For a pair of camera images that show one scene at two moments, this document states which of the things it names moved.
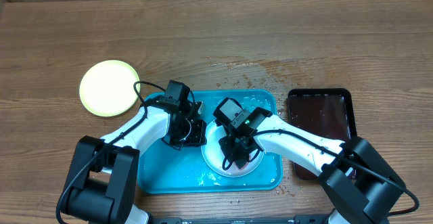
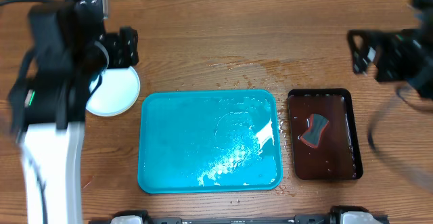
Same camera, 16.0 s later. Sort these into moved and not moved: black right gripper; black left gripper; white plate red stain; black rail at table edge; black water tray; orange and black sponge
Moved: white plate red stain; orange and black sponge; black right gripper; black left gripper
Not moved: black rail at table edge; black water tray
